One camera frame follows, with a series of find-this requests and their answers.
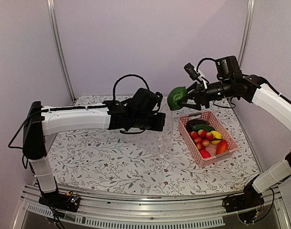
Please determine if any orange red mango toy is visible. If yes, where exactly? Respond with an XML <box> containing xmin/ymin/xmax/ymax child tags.
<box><xmin>216</xmin><ymin>140</ymin><xmax>228</xmax><ymax>155</ymax></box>

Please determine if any red yellow peach toy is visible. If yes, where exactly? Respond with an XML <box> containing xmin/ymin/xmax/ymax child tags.
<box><xmin>190</xmin><ymin>131</ymin><xmax>198</xmax><ymax>139</ymax></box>

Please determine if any small red peach toy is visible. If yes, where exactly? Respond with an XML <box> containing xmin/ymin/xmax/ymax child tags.
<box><xmin>201</xmin><ymin>139</ymin><xmax>210</xmax><ymax>147</ymax></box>

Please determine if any left aluminium frame post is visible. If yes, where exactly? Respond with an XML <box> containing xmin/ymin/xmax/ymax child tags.
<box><xmin>46</xmin><ymin>0</ymin><xmax>75</xmax><ymax>102</ymax></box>

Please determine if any aluminium frame post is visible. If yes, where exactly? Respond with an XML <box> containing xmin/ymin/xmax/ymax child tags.
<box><xmin>238</xmin><ymin>0</ymin><xmax>255</xmax><ymax>67</ymax></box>
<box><xmin>46</xmin><ymin>0</ymin><xmax>75</xmax><ymax>102</ymax></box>

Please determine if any clear zip top bag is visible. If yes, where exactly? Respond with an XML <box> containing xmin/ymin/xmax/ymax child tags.
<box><xmin>132</xmin><ymin>100</ymin><xmax>174</xmax><ymax>158</ymax></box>

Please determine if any front aluminium rail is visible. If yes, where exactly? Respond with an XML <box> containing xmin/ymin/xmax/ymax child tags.
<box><xmin>11</xmin><ymin>185</ymin><xmax>291</xmax><ymax>229</ymax></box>

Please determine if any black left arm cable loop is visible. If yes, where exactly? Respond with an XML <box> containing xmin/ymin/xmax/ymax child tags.
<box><xmin>112</xmin><ymin>74</ymin><xmax>151</xmax><ymax>101</ymax></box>

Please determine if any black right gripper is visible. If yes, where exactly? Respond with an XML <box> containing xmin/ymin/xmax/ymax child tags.
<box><xmin>178</xmin><ymin>78</ymin><xmax>233</xmax><ymax>110</ymax></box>

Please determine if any pink perforated plastic basket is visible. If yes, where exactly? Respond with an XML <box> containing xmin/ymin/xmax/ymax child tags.
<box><xmin>178</xmin><ymin>111</ymin><xmax>238</xmax><ymax>167</ymax></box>

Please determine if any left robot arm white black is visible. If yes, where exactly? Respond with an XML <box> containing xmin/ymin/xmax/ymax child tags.
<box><xmin>22</xmin><ymin>88</ymin><xmax>166</xmax><ymax>207</ymax></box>

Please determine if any red strawberry toy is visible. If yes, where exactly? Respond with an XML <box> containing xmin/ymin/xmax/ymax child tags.
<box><xmin>200</xmin><ymin>149</ymin><xmax>211</xmax><ymax>159</ymax></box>

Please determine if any right aluminium frame post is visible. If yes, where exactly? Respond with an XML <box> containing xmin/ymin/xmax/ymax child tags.
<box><xmin>238</xmin><ymin>0</ymin><xmax>255</xmax><ymax>67</ymax></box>

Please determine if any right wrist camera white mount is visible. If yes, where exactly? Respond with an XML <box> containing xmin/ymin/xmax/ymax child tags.
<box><xmin>183</xmin><ymin>62</ymin><xmax>209</xmax><ymax>89</ymax></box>

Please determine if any floral patterned tablecloth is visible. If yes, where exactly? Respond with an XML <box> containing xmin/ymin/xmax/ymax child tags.
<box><xmin>48</xmin><ymin>100</ymin><xmax>260</xmax><ymax>196</ymax></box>

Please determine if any red yellow apple toy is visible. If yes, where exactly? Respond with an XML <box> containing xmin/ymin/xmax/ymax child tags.
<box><xmin>198</xmin><ymin>129</ymin><xmax>207</xmax><ymax>138</ymax></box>

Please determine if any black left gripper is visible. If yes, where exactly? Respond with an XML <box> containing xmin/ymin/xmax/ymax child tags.
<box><xmin>132</xmin><ymin>112</ymin><xmax>166</xmax><ymax>131</ymax></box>

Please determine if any yellow lemon toy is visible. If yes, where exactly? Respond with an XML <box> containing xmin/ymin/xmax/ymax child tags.
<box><xmin>210</xmin><ymin>130</ymin><xmax>223</xmax><ymax>145</ymax></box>

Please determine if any green cucumber toy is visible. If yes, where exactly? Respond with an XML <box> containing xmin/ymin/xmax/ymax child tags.
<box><xmin>192</xmin><ymin>124</ymin><xmax>215</xmax><ymax>132</ymax></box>

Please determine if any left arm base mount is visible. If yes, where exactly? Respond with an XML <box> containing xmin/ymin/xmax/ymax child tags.
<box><xmin>39</xmin><ymin>189</ymin><xmax>81</xmax><ymax>213</ymax></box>

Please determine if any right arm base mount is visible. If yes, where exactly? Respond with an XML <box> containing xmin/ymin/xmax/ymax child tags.
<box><xmin>222</xmin><ymin>178</ymin><xmax>264</xmax><ymax>224</ymax></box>

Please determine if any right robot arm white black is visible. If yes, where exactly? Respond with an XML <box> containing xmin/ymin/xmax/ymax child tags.
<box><xmin>177</xmin><ymin>56</ymin><xmax>291</xmax><ymax>208</ymax></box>

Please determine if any dark purple eggplant toy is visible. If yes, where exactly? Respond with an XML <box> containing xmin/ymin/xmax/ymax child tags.
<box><xmin>186</xmin><ymin>119</ymin><xmax>209</xmax><ymax>132</ymax></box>

